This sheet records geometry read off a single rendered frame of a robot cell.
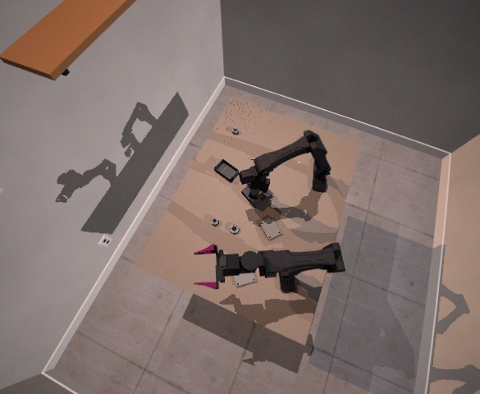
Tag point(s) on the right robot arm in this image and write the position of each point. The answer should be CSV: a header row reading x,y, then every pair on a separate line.
x,y
267,162

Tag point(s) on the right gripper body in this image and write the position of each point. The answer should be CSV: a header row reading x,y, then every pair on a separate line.
x,y
266,185

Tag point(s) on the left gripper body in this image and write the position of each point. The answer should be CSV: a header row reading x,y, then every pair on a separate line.
x,y
219,272

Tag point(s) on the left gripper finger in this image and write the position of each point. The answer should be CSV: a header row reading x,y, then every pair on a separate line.
x,y
205,251
209,284

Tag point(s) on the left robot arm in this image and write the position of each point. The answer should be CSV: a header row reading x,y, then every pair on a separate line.
x,y
282,260

